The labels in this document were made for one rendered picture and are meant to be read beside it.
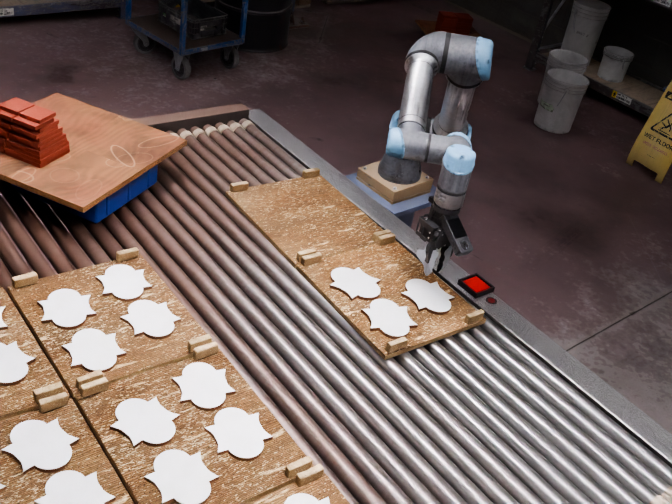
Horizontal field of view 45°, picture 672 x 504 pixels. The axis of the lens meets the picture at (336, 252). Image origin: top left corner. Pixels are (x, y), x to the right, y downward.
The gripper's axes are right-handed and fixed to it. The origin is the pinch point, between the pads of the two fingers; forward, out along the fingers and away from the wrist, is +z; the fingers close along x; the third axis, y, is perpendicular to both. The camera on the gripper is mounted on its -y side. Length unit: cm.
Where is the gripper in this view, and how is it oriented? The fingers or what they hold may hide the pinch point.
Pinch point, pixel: (435, 271)
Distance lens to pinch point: 219.2
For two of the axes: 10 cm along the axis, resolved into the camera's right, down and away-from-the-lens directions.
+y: -5.6, -5.4, 6.3
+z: -1.6, 8.2, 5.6
